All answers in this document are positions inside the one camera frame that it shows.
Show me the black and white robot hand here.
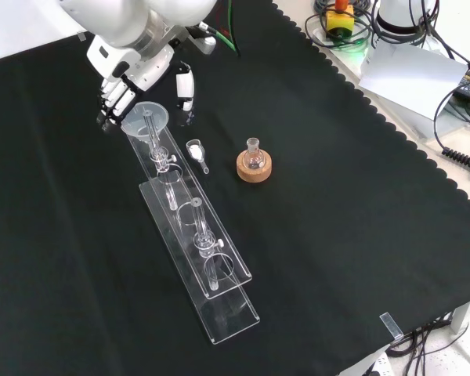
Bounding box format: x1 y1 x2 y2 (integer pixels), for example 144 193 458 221
86 34 197 135

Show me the clear plastic funnel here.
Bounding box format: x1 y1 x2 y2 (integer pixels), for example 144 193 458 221
120 101 170 157

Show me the glass weighing funnel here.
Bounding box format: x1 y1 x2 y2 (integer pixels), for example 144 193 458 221
185 139 211 175

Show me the clear acrylic funnel stand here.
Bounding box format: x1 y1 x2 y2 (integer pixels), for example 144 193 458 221
124 110 261 345

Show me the small round-bottom glass flask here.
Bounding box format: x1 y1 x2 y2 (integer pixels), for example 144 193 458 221
243 137 265 170

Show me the yellow stop button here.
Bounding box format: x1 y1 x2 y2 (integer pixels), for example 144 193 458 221
325 0 355 39

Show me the black bench cloth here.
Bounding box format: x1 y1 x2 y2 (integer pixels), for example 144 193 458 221
0 0 470 376

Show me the pale board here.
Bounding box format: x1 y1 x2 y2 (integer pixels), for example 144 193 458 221
358 37 469 122

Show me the white power strip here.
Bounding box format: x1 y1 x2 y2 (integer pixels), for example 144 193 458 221
360 352 392 376

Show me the green cable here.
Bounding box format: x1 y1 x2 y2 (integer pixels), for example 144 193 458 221
215 0 242 58

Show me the cork ring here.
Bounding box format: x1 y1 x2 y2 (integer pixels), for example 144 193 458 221
236 150 274 183

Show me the black cable with ribbed plug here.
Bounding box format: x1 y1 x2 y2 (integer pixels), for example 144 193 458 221
433 84 470 181

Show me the black floor cable bundle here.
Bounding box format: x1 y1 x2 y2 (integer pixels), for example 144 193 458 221
386 300 470 376

